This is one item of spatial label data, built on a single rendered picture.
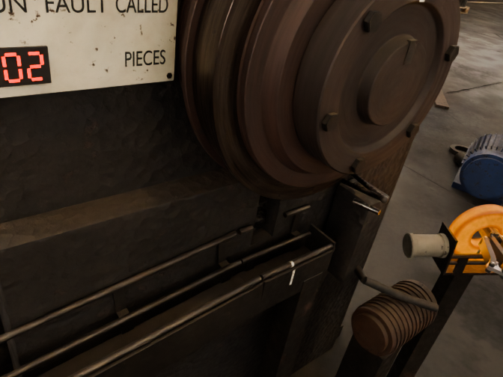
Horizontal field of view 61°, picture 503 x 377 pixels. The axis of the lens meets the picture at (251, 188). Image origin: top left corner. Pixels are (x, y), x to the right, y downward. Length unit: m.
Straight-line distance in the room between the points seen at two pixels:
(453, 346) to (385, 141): 1.34
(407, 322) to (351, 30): 0.79
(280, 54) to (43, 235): 0.40
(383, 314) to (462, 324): 0.95
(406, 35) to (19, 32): 0.46
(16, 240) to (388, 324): 0.81
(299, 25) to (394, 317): 0.78
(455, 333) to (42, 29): 1.78
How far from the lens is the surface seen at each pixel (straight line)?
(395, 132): 0.70
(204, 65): 0.55
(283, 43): 0.53
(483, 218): 1.11
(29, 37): 0.57
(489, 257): 1.06
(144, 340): 0.74
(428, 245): 1.10
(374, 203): 0.96
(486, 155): 2.80
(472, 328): 2.05
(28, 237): 0.66
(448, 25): 0.69
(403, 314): 1.14
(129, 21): 0.60
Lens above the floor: 1.28
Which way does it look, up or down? 33 degrees down
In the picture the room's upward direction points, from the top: 10 degrees clockwise
